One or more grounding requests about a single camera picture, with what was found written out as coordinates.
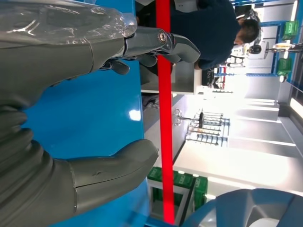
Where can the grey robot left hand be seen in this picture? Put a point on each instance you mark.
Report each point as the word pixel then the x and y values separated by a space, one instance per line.
pixel 47 56

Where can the distant blue shelf rack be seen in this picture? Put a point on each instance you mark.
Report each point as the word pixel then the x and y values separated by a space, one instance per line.
pixel 274 47

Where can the grey bag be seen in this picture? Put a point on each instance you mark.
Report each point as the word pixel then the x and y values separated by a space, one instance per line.
pixel 150 101

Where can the red barrier tape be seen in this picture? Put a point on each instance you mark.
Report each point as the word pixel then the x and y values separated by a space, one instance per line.
pixel 165 109

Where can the green plastic crate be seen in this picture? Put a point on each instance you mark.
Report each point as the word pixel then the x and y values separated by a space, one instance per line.
pixel 291 29
pixel 284 66
pixel 200 191
pixel 155 174
pixel 184 180

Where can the distant office chair base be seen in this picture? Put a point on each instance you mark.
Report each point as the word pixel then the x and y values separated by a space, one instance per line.
pixel 201 118

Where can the person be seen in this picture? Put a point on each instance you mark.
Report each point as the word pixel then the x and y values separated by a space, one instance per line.
pixel 213 31

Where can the distant grid rack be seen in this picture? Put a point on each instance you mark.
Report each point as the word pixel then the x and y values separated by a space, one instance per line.
pixel 208 131

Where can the white frame rack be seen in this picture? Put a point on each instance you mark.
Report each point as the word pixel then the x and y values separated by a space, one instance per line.
pixel 186 203

